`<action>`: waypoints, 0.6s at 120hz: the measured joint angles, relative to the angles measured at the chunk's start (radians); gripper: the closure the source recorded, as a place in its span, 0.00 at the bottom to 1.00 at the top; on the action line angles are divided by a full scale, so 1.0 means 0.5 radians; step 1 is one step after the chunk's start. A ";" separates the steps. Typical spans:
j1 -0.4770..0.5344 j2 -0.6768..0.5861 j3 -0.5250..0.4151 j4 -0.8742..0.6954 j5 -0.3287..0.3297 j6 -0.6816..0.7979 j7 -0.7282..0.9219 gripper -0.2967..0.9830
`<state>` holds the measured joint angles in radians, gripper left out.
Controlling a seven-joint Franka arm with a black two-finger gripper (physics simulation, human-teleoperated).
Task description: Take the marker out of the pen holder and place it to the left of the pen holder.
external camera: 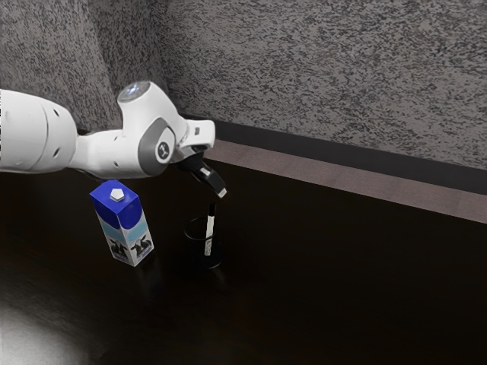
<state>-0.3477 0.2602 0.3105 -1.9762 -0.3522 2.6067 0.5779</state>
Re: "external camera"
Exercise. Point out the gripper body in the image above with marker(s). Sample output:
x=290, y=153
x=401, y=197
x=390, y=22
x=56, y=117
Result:
x=187, y=163

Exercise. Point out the black mesh pen holder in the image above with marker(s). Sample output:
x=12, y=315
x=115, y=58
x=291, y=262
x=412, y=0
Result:
x=203, y=247

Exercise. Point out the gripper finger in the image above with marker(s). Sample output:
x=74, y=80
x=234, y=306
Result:
x=213, y=181

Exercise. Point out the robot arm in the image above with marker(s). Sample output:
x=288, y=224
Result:
x=102, y=148

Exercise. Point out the blue and white milk carton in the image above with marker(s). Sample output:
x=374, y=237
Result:
x=123, y=224

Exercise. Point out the black and white pen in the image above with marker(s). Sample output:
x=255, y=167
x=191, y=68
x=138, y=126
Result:
x=209, y=228

